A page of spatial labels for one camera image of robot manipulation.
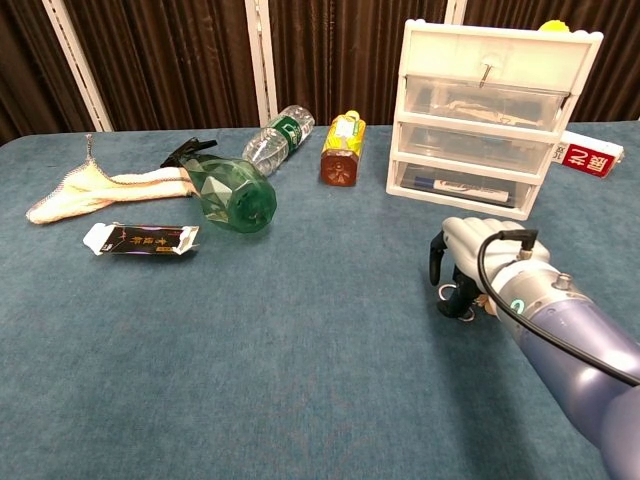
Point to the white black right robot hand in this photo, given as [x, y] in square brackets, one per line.
[495, 247]

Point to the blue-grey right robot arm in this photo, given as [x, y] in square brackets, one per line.
[575, 350]

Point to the white drawer organizer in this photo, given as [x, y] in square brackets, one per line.
[500, 45]

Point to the blue marker in drawer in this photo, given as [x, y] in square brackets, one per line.
[465, 189]

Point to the clear plastic drawer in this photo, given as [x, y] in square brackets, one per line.
[480, 100]
[450, 172]
[470, 145]

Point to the red white carton box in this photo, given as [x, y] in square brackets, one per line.
[592, 160]

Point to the yellow label tea bottle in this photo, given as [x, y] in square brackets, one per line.
[342, 150]

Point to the yellow round plastic toy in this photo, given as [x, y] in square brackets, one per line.
[554, 26]

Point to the clear plastic water bottle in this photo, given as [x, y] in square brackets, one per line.
[272, 142]

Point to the green transparent spray bottle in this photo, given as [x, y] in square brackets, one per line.
[230, 190]

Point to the black snack packet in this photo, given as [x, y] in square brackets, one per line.
[140, 239]

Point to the dark brown curtain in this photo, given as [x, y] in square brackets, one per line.
[175, 55]

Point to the cream cloth rag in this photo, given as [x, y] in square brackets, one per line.
[75, 195]

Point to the white frame post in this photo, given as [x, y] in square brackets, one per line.
[261, 60]
[75, 60]
[456, 10]

